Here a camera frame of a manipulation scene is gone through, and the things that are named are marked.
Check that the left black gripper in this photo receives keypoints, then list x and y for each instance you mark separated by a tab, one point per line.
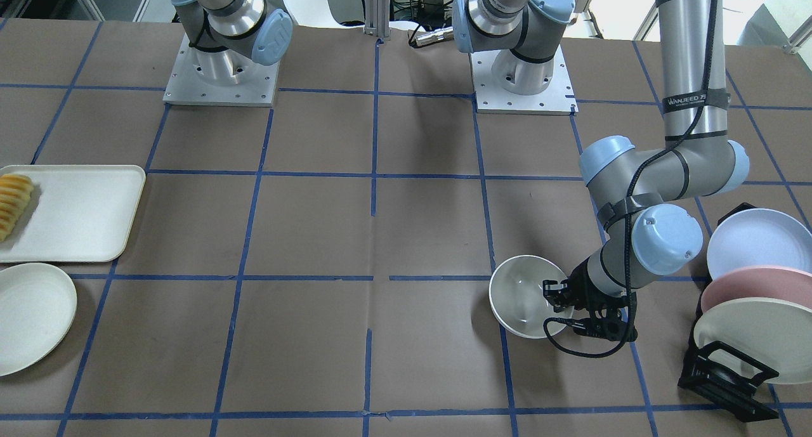
579	281

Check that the white ceramic bowl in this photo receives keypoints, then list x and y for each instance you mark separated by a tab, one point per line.
516	295

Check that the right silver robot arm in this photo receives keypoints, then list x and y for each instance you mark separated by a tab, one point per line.
228	38

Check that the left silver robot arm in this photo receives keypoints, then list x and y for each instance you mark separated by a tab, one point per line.
634	190

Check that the black dish rack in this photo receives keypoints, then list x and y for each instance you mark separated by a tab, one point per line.
722	385

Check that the light blue plate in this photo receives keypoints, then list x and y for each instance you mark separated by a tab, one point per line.
757	237

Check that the beige plate in rack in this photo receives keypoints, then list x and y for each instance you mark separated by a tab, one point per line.
774	332

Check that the pink plate in rack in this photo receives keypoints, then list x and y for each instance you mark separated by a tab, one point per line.
765	280

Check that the white plastic chair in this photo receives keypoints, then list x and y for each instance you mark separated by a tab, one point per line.
317	15

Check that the cream rectangular tray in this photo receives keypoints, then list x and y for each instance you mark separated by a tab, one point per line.
78	213

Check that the cream round plate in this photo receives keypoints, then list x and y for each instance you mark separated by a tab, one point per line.
38	306

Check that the sliced yellow mango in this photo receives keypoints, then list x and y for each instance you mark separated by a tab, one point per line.
16	191

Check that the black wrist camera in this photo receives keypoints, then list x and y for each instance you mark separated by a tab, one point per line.
608	325

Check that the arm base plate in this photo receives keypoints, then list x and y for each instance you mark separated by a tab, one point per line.
222	79
505	84

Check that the aluminium frame post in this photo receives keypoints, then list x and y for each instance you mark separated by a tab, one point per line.
377	18

